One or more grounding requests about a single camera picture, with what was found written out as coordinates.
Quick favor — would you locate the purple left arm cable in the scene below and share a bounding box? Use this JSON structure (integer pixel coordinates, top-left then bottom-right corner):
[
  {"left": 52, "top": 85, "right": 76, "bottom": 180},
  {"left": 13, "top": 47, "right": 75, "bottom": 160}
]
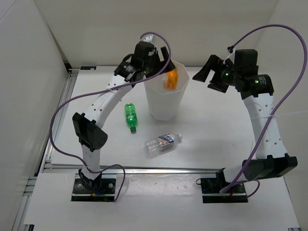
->
[{"left": 49, "top": 32, "right": 172, "bottom": 202}]

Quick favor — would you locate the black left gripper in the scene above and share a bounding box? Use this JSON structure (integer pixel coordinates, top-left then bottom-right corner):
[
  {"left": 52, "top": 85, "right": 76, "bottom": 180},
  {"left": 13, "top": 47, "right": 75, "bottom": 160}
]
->
[{"left": 141, "top": 45, "right": 174, "bottom": 77}]

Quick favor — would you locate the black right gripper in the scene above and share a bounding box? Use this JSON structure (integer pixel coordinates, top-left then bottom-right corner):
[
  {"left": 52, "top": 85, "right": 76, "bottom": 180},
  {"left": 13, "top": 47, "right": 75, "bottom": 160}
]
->
[{"left": 192, "top": 55, "right": 241, "bottom": 93}]

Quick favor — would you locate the clear bottle red blue label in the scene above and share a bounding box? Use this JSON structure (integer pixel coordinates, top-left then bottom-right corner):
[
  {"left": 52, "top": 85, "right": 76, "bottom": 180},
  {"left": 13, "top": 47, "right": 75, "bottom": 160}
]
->
[{"left": 145, "top": 133, "right": 183, "bottom": 157}]

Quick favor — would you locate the blue left corner label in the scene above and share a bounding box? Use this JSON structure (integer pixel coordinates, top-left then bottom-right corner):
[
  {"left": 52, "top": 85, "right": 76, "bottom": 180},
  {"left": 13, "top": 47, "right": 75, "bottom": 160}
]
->
[{"left": 80, "top": 66, "right": 96, "bottom": 70}]

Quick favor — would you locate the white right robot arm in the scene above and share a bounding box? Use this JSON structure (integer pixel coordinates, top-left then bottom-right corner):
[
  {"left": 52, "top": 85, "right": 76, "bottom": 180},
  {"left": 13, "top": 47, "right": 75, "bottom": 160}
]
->
[{"left": 193, "top": 49, "right": 298, "bottom": 193}]

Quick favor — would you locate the orange juice bottle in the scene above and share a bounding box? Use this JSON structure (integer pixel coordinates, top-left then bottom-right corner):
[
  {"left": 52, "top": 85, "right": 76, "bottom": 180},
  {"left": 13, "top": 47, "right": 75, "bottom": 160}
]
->
[{"left": 164, "top": 69, "right": 179, "bottom": 90}]

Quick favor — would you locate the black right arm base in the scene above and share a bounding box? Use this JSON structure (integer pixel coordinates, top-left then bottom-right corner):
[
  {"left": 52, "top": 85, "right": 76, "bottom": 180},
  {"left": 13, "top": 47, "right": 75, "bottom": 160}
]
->
[{"left": 196, "top": 177, "right": 249, "bottom": 204}]

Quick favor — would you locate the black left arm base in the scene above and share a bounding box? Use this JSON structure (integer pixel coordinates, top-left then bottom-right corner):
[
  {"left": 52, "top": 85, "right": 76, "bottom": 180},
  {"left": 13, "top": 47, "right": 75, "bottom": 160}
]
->
[{"left": 71, "top": 175, "right": 116, "bottom": 202}]

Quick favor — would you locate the green plastic soda bottle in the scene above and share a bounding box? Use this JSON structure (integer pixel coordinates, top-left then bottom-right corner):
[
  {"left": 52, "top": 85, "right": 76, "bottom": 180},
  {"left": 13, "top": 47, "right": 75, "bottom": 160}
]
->
[{"left": 124, "top": 103, "right": 138, "bottom": 133}]

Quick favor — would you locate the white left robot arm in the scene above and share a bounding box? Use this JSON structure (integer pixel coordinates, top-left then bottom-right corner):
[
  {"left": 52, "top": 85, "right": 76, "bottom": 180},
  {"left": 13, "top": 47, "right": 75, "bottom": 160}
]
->
[{"left": 72, "top": 41, "right": 175, "bottom": 193}]

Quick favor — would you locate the aluminium table frame rail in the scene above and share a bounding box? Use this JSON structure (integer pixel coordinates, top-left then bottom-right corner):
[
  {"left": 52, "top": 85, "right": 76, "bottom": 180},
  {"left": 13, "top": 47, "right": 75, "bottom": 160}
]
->
[{"left": 9, "top": 61, "right": 301, "bottom": 231}]

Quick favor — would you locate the white octagonal plastic bin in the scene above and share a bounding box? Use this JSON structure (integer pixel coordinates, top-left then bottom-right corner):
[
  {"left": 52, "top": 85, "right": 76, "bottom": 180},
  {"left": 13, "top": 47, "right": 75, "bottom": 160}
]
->
[{"left": 144, "top": 62, "right": 190, "bottom": 121}]

